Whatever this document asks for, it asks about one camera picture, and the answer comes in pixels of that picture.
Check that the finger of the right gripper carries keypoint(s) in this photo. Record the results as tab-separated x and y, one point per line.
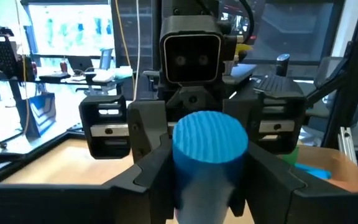
146	130
241	109

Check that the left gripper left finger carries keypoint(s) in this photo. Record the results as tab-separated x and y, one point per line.
73	205

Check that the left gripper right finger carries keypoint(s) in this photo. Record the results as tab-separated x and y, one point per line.
306	205

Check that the blue plank block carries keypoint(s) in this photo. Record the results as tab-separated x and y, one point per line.
314	171

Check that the blue short block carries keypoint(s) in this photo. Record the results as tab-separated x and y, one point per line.
210	146

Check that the black keyboard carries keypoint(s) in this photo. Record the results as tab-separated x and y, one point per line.
277	85

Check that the orange plastic tray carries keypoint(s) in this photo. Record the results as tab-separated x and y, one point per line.
337	168

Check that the dark metal bottle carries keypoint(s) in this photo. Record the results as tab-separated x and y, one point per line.
282	63

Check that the white cloth bundle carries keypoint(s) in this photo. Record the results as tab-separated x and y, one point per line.
110	74

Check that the black desk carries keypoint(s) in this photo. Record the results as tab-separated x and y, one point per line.
82	81

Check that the open laptop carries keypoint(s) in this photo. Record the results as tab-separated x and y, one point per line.
80	63

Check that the blue bag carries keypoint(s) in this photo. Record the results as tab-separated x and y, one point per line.
40	112

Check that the red bottle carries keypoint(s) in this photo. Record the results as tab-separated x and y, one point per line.
63	66

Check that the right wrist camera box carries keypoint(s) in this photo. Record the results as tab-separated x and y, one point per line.
192	49

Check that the black table frame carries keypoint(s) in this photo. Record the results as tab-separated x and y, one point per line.
42	149

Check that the silver table bracket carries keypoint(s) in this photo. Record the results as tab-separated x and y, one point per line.
347	143

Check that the black frame upright post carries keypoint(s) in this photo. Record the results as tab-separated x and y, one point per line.
353	77

